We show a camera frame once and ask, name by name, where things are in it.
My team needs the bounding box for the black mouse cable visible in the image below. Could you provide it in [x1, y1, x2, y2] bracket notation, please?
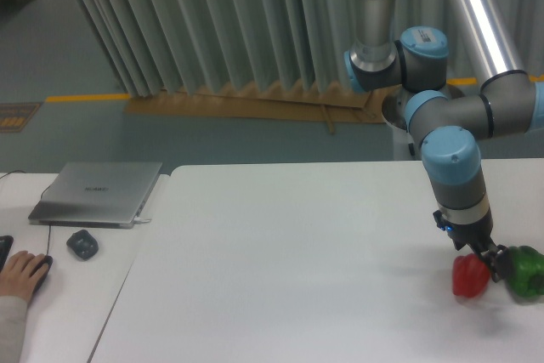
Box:
[0, 171, 77, 257]

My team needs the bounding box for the white usb plug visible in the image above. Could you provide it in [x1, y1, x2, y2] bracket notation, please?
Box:
[133, 217, 151, 225]

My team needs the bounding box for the grey sleeved forearm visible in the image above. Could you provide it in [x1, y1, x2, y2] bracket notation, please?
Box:
[1, 296, 28, 363]

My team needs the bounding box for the black round gadget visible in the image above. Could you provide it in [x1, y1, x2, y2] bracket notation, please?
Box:
[66, 230, 99, 261]

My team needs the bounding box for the black computer mouse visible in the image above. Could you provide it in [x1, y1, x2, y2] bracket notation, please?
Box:
[30, 254, 54, 294]

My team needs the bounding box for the green bell pepper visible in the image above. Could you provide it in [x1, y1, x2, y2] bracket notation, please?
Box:
[506, 246, 543, 298]

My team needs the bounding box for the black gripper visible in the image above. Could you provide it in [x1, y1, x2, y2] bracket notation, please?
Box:
[433, 210, 513, 282]

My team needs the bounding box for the brown cardboard sheet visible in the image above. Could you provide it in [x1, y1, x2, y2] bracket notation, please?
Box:
[124, 80, 400, 126]

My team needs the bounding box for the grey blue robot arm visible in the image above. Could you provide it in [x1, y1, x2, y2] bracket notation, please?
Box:
[344, 0, 543, 283]

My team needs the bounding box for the person's hand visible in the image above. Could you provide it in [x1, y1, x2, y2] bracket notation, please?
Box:
[1, 251, 49, 303]

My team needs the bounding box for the silver closed laptop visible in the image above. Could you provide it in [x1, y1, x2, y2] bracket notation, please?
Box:
[28, 162, 162, 228]

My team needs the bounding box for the red bell pepper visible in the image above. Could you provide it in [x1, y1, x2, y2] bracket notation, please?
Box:
[451, 253, 490, 298]

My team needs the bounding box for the grey pleated curtain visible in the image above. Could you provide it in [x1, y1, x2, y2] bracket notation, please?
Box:
[54, 0, 544, 96]

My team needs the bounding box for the black keyboard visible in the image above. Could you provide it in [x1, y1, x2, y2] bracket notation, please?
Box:
[0, 235, 14, 270]

